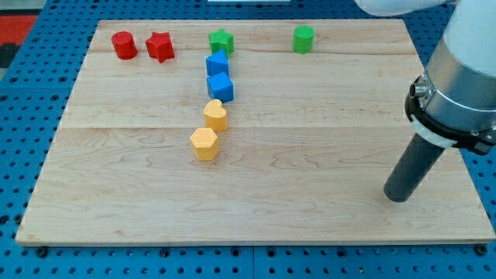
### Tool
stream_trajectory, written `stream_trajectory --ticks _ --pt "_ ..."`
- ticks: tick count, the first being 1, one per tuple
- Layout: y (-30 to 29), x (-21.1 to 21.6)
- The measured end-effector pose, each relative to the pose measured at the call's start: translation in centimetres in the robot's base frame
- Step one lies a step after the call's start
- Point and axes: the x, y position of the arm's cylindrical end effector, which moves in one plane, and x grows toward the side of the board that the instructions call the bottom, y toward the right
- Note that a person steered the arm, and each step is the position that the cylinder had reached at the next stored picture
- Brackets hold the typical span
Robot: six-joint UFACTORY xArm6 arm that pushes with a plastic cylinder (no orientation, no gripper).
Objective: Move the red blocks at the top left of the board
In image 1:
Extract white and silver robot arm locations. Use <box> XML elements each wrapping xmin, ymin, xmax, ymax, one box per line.
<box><xmin>405</xmin><ymin>0</ymin><xmax>495</xmax><ymax>155</ymax></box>

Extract light wooden board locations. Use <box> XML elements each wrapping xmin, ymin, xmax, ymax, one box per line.
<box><xmin>16</xmin><ymin>19</ymin><xmax>495</xmax><ymax>246</ymax></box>

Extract yellow heart block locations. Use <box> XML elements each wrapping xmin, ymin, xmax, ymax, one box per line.
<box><xmin>203</xmin><ymin>99</ymin><xmax>228</xmax><ymax>132</ymax></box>

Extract yellow hexagon block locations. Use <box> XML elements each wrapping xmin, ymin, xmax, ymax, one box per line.
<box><xmin>190</xmin><ymin>128</ymin><xmax>219</xmax><ymax>161</ymax></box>

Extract blue cube block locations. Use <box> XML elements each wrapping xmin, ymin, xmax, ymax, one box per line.
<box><xmin>206</xmin><ymin>72</ymin><xmax>234</xmax><ymax>103</ymax></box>

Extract blue triangle block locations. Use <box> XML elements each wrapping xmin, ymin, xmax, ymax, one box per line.
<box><xmin>205</xmin><ymin>50</ymin><xmax>229</xmax><ymax>76</ymax></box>

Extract green star block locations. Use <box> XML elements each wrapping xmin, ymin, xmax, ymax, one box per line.
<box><xmin>208</xmin><ymin>29</ymin><xmax>235</xmax><ymax>55</ymax></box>

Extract green cylinder block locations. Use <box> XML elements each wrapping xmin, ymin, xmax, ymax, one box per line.
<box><xmin>292</xmin><ymin>25</ymin><xmax>315</xmax><ymax>54</ymax></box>

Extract red star block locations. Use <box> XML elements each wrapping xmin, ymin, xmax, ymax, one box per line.
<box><xmin>146</xmin><ymin>32</ymin><xmax>175</xmax><ymax>63</ymax></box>

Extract red cylinder block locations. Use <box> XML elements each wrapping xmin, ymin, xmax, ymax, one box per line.
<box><xmin>111</xmin><ymin>31</ymin><xmax>137</xmax><ymax>60</ymax></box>

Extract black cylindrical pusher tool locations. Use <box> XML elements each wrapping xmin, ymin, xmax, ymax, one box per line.
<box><xmin>384</xmin><ymin>134</ymin><xmax>445</xmax><ymax>202</ymax></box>

